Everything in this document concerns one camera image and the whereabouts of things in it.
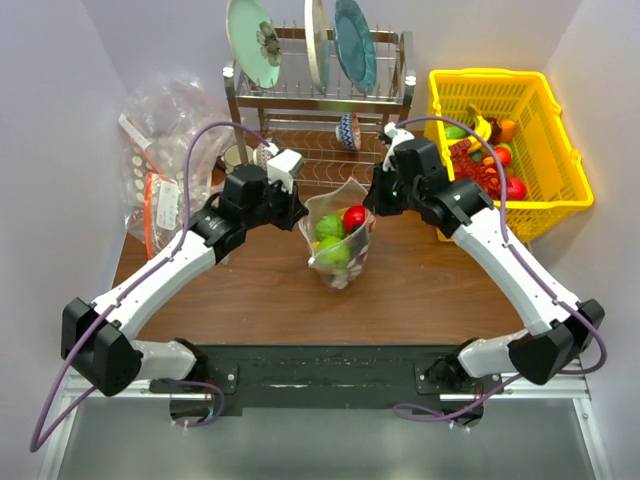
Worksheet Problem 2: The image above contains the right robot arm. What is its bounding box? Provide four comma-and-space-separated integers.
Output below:
364, 138, 605, 393

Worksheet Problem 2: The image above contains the pile of clear bags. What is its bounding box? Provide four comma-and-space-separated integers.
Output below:
118, 73, 230, 208

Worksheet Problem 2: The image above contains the cream enamel mug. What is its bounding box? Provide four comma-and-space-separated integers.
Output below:
221, 144, 253, 175

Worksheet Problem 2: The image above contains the aluminium frame rail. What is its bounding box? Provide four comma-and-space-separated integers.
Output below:
37, 294, 611, 480

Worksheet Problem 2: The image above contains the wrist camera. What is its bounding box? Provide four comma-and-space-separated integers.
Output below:
267, 149, 304, 194
380, 122, 414, 163

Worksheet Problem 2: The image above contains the purple cable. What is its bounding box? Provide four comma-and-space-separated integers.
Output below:
29, 121, 281, 453
393, 115, 609, 425

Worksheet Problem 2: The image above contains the mint green floral plate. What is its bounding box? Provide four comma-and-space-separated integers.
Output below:
226, 0, 282, 89

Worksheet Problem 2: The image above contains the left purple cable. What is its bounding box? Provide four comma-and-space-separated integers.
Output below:
29, 121, 281, 453

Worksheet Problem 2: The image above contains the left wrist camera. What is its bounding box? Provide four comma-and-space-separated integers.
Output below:
267, 149, 304, 194

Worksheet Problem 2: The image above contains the yellow toy banana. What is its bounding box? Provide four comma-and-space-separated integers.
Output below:
467, 103, 492, 141

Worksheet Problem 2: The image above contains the green toy fruit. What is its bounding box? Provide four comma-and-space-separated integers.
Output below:
444, 125, 468, 140

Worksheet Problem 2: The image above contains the grey patterned bowl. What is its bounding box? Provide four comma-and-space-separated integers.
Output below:
253, 143, 274, 170

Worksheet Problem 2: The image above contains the teal blue plate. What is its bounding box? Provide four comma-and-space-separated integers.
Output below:
334, 0, 377, 95

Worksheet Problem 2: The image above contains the green toy lime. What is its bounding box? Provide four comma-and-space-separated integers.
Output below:
314, 215, 346, 241

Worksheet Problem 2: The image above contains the green toy apple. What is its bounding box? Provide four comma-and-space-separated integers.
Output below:
316, 236, 351, 270

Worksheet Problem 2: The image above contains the orange toy fruit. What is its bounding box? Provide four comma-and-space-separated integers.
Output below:
498, 119, 517, 143

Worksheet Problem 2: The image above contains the red toy apple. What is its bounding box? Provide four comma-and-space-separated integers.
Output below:
342, 205, 367, 234

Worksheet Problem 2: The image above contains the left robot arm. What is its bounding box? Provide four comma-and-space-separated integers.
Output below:
61, 152, 308, 397

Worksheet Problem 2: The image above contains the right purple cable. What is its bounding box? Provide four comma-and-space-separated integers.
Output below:
393, 115, 609, 425

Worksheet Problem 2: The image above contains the yellow plastic basket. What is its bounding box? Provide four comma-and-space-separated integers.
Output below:
428, 68, 594, 242

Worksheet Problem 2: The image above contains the orange zipper bag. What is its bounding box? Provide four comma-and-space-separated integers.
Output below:
124, 172, 226, 261

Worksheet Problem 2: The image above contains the blue patterned bowl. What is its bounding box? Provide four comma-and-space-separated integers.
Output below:
335, 113, 361, 151

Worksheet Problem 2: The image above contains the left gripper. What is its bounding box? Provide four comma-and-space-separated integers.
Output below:
243, 175, 308, 231

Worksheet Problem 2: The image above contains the beige rimmed plate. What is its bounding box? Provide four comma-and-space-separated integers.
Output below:
304, 0, 330, 95

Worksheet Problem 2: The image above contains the metal dish rack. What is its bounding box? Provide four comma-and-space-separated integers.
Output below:
222, 27, 417, 196

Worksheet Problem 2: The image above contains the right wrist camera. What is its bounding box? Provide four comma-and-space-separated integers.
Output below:
380, 122, 414, 163

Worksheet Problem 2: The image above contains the clear zip top bag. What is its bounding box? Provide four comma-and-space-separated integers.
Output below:
298, 177, 375, 285

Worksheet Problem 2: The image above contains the dark toy plum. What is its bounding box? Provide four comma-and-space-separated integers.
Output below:
485, 117, 502, 144

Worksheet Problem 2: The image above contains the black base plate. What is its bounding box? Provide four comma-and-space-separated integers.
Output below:
148, 343, 506, 419

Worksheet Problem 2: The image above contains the red toy lobster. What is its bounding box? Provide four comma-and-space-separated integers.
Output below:
449, 140, 501, 200

